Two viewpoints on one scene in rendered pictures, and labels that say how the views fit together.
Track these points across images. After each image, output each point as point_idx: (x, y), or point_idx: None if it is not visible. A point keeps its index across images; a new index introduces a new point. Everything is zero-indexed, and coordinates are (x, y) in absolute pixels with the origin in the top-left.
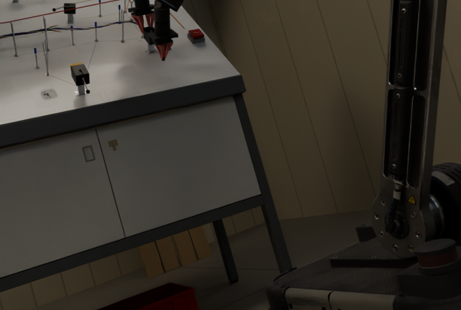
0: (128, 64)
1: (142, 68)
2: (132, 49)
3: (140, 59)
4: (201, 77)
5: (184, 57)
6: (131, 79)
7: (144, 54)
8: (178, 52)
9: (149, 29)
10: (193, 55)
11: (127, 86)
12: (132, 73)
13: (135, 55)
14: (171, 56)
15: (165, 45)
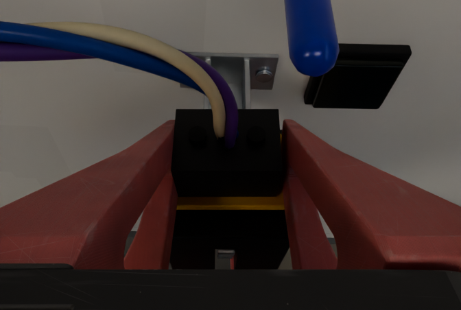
0: (18, 124)
1: (101, 158)
2: None
3: (110, 109)
4: (323, 228)
5: (379, 160)
6: (27, 186)
7: (158, 82)
8: (392, 125)
9: (218, 247)
10: (438, 162)
11: (7, 204)
12: (33, 169)
13: (84, 70)
14: (323, 138)
15: (369, 86)
